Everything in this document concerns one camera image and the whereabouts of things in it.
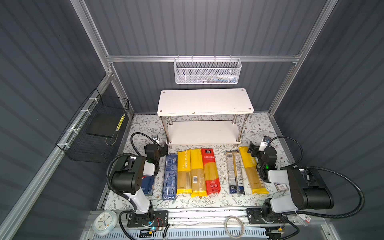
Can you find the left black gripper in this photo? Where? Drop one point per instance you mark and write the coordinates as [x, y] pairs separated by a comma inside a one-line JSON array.
[[162, 150]]

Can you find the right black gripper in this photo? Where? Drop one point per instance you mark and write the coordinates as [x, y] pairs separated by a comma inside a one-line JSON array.
[[253, 151]]

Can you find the clear blue spaghetti pack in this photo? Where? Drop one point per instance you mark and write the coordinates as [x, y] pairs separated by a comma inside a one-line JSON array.
[[235, 175]]

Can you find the red spaghetti pack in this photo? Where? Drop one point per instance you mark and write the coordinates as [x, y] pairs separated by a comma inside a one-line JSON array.
[[210, 171]]

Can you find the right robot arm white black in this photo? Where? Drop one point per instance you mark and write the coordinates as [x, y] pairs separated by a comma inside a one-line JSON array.
[[307, 190]]

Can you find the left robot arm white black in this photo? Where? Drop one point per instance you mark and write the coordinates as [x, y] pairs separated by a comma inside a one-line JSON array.
[[125, 174]]

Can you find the dark blue pasta box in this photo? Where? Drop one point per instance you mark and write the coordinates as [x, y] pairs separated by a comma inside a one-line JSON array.
[[147, 186]]

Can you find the yellow Pastatime spaghetti pack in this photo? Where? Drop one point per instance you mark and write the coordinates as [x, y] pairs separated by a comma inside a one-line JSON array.
[[184, 179]]

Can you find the blue spaghetti box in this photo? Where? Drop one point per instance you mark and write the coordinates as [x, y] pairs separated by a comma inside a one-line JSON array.
[[170, 177]]

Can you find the small white card box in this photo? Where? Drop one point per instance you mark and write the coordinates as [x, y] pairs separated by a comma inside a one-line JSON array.
[[282, 187]]

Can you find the yellow green striped tool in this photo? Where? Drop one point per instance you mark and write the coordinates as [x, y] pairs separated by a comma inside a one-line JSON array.
[[120, 122]]

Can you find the white two-tier shelf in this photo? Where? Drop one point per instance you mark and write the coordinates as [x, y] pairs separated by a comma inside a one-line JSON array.
[[205, 102]]

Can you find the tubes in white basket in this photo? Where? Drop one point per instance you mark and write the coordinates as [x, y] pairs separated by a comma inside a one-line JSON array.
[[226, 79]]

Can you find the red white tag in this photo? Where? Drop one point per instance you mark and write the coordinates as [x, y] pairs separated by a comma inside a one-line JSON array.
[[303, 219]]

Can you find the white round clock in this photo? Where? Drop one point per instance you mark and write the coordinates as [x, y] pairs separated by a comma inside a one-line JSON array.
[[105, 223]]

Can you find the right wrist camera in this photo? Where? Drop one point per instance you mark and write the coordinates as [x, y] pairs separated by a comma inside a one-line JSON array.
[[265, 143]]

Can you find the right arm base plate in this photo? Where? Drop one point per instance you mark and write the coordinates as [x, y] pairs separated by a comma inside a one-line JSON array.
[[263, 216]]

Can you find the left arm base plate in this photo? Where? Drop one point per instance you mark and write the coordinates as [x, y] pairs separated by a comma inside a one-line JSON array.
[[150, 219]]

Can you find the black wire basket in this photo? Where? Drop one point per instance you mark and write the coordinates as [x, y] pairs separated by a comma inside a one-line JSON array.
[[92, 136]]

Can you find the white wire mesh basket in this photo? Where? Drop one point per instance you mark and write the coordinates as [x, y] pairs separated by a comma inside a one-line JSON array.
[[187, 70]]

